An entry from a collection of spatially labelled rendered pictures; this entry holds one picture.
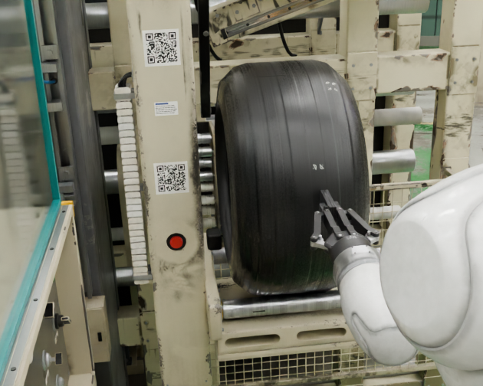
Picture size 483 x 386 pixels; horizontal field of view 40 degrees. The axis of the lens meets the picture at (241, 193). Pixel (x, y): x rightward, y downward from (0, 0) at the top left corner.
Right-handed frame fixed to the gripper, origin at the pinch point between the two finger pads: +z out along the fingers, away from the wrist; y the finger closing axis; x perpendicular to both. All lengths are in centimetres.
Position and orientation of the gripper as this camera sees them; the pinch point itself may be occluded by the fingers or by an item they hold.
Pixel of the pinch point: (327, 204)
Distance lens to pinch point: 131.9
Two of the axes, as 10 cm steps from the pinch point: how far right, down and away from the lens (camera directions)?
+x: 0.1, 8.7, 4.9
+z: -1.3, -4.9, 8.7
